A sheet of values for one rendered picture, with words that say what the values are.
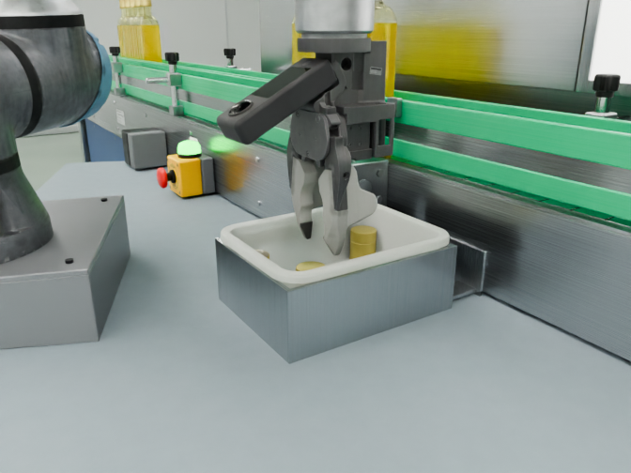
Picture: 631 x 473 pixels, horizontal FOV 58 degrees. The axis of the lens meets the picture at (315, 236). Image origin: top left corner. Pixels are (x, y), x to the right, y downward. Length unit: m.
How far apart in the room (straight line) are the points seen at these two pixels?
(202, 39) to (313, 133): 6.55
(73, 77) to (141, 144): 0.63
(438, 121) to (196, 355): 0.42
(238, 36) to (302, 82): 6.75
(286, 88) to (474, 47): 0.46
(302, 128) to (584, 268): 0.32
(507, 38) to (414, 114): 0.19
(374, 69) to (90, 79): 0.36
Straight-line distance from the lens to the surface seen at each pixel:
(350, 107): 0.56
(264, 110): 0.52
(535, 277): 0.67
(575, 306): 0.65
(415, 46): 1.03
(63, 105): 0.74
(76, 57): 0.75
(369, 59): 0.59
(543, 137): 0.66
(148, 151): 1.37
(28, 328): 0.66
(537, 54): 0.87
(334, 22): 0.55
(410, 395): 0.54
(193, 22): 7.06
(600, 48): 0.82
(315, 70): 0.55
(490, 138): 0.71
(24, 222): 0.68
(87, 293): 0.62
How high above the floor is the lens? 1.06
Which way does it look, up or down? 20 degrees down
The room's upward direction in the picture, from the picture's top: straight up
